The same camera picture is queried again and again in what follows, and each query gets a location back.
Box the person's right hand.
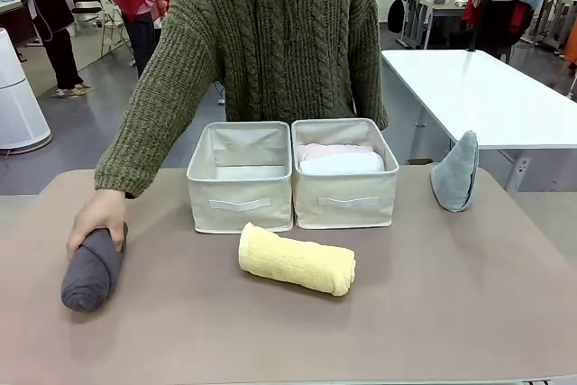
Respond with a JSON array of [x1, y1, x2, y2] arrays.
[[66, 186, 130, 262]]

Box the dark grey towel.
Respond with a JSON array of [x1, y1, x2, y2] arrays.
[[60, 222, 130, 313]]

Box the cream fabric storage basket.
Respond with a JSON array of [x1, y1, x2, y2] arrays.
[[186, 121, 294, 235]]

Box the yellow towel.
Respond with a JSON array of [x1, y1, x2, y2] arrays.
[[237, 221, 358, 298]]

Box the white towel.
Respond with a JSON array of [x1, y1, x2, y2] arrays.
[[298, 152, 385, 175]]

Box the grey-green cone towel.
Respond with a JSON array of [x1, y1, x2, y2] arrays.
[[430, 129, 480, 214]]

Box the person's right forearm olive sleeve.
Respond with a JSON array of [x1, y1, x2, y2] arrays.
[[93, 64, 226, 200]]

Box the metal folding chair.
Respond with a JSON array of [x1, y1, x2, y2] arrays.
[[101, 9, 136, 60]]

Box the cream fabric basket with towels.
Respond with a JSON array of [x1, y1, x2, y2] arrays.
[[290, 117, 401, 230]]

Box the white cylindrical air purifier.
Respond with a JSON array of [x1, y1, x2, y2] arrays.
[[0, 27, 52, 151]]

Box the black mesh office chair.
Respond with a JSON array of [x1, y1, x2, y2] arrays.
[[69, 0, 103, 28]]

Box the person in black skirt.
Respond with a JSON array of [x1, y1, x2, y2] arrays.
[[13, 0, 96, 98]]

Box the pink rolled towel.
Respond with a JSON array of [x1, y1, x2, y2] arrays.
[[295, 142, 375, 165]]

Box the person in olive knit sweater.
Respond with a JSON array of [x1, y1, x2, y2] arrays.
[[134, 0, 389, 133]]

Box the grey background workbench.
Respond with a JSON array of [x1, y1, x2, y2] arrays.
[[398, 0, 470, 50]]

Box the white rectangular table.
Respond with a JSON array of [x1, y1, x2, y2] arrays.
[[380, 49, 577, 192]]

